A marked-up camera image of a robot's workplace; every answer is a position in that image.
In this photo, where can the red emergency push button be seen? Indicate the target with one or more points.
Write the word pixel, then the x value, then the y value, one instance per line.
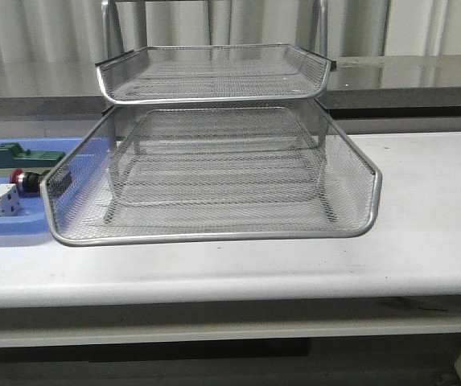
pixel 28 182

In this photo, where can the blue plastic tray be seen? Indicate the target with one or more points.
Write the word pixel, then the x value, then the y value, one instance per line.
pixel 13 225

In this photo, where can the grey stone counter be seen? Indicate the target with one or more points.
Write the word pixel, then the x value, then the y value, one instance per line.
pixel 360 87

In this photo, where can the green electrical module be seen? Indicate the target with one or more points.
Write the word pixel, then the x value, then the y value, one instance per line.
pixel 13 156

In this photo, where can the grey curtain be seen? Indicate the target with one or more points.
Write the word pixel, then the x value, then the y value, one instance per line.
pixel 71 31

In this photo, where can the grey metal rack frame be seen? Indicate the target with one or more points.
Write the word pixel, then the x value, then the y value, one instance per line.
pixel 111 36

